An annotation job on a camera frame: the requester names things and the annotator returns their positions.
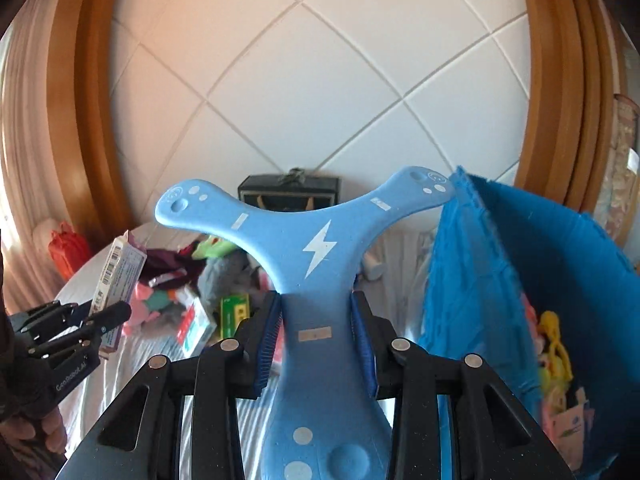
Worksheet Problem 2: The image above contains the patterned curtain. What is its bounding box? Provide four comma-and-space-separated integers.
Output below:
597, 92, 640, 248

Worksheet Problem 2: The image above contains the wooden framed white padded headboard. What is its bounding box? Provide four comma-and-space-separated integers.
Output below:
47, 0, 631, 241

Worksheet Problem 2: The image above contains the dark maroon knit hat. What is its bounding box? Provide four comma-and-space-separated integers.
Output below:
145, 247, 201, 282

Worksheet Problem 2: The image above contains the white box with blue face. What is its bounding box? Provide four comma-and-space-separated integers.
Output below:
90, 237, 148, 361

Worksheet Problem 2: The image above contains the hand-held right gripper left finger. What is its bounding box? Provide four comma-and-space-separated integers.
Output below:
56, 291, 282, 480

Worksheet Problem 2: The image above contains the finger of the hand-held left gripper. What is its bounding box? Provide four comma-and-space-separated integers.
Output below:
10, 301, 93, 333
75, 301, 133, 356

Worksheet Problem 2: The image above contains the blue plastic crate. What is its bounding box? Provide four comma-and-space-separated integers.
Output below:
417, 165, 640, 473

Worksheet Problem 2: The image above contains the beige curtain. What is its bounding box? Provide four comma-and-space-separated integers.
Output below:
0, 15, 58, 311

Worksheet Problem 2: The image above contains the green plush with teeth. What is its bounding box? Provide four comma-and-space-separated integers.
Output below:
192, 237, 236, 261

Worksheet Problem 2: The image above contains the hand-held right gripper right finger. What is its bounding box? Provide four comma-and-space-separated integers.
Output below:
349, 290, 577, 480

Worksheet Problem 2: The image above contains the red handbag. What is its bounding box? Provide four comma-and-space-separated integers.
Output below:
48, 221, 91, 281

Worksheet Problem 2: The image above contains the green medicine box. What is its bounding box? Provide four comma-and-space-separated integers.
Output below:
220, 295, 251, 338

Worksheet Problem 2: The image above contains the long white blue box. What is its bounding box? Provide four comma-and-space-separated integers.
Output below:
177, 297, 218, 356

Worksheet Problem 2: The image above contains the person's left hand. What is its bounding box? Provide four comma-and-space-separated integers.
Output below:
0, 405, 68, 471

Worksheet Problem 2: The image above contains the blue boomerang toy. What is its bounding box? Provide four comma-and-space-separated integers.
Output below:
155, 166, 456, 480

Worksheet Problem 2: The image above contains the yellow toy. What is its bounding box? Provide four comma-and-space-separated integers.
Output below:
537, 310, 573, 396

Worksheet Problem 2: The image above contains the grey plush toy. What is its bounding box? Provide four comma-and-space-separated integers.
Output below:
200, 255, 251, 311

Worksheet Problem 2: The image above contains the black gift bag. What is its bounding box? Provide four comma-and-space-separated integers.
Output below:
238, 167, 342, 211

